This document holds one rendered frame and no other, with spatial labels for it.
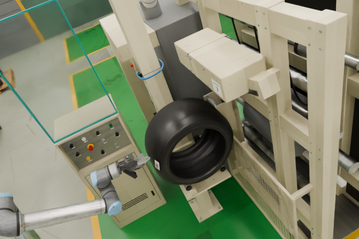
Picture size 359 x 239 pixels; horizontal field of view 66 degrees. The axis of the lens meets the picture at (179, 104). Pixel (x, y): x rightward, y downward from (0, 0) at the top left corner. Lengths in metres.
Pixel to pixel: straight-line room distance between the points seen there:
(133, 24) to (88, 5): 8.95
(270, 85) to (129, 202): 2.04
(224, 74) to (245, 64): 0.12
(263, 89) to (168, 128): 0.63
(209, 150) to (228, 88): 0.89
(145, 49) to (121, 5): 0.30
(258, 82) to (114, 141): 1.54
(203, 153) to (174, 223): 1.06
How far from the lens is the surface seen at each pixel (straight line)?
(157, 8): 2.34
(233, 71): 1.34
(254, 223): 2.85
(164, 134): 1.67
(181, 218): 3.02
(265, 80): 1.34
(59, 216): 1.72
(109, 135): 2.47
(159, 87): 1.92
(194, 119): 1.67
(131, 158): 1.79
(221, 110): 2.15
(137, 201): 2.99
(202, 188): 2.13
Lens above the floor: 2.49
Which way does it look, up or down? 35 degrees down
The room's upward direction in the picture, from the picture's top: 20 degrees counter-clockwise
